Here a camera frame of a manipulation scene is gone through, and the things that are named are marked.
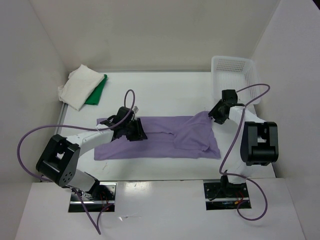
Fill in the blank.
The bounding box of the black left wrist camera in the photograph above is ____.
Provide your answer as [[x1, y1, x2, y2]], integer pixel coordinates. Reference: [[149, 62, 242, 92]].
[[98, 106, 135, 127]]

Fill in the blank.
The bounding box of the lavender t shirt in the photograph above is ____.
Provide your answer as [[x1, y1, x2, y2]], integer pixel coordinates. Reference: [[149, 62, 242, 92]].
[[94, 111, 221, 161]]

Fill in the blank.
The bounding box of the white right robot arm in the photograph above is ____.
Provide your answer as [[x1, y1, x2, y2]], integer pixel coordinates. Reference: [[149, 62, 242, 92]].
[[208, 99, 279, 197]]

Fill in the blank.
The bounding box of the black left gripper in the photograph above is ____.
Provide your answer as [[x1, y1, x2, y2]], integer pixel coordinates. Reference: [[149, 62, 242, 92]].
[[122, 117, 148, 142]]

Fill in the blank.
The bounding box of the white plastic basket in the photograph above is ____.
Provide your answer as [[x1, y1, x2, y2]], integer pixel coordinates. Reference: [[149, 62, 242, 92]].
[[211, 56, 261, 104]]

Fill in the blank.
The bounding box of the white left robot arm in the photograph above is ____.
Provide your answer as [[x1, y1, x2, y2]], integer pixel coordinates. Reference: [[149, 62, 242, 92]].
[[36, 118, 148, 200]]

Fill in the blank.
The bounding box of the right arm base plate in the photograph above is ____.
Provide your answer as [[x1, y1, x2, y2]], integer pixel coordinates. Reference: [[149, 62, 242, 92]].
[[203, 180, 252, 211]]

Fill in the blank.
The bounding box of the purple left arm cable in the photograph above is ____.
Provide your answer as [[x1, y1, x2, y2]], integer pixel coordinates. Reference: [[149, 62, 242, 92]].
[[16, 89, 137, 235]]

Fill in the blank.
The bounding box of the green t shirt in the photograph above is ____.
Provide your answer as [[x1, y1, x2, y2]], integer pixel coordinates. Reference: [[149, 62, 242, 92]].
[[84, 74, 108, 106]]

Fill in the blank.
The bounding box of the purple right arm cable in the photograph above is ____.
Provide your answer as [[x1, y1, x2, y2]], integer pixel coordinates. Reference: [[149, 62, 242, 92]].
[[218, 83, 272, 221]]

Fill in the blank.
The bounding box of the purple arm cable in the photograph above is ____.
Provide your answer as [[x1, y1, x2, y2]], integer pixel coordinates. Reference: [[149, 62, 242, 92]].
[[218, 83, 272, 221], [16, 89, 137, 235]]

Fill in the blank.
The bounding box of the white t shirt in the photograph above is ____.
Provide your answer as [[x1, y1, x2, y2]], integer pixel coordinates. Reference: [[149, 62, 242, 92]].
[[57, 64, 105, 111]]

